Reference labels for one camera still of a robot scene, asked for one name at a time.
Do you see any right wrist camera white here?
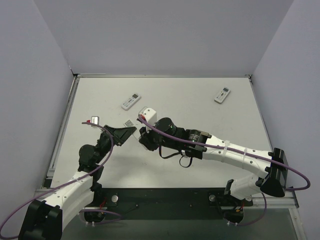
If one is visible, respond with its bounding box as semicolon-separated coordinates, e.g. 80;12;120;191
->
137;106;158;134

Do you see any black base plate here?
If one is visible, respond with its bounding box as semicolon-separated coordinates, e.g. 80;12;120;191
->
89;187;243;220

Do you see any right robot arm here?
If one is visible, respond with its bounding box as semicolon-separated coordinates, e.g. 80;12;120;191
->
138;115;288;200

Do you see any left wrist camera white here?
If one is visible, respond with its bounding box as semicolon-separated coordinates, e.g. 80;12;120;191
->
90;115;100;128

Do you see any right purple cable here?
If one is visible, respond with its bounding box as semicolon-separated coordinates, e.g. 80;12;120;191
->
138;117;311;227

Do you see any aluminium front rail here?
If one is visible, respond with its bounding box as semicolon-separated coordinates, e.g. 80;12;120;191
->
34;186;300;211

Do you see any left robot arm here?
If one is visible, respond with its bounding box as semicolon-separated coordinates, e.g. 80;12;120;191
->
18;125;137;240

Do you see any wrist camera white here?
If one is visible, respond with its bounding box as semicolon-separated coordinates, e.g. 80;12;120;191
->
90;115;100;128
137;106;158;134

